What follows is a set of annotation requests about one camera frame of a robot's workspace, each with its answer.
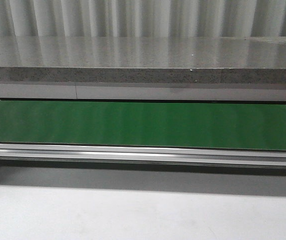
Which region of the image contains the grey speckled stone counter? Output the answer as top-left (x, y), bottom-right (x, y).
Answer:
top-left (0, 35), bottom-right (286, 102)

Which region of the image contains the green conveyor belt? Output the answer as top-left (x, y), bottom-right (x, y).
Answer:
top-left (0, 100), bottom-right (286, 151)

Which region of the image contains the white pleated curtain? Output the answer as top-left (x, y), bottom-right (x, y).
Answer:
top-left (0, 0), bottom-right (286, 38)

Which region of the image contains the silver conveyor frame rail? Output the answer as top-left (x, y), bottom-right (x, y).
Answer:
top-left (0, 143), bottom-right (286, 168)

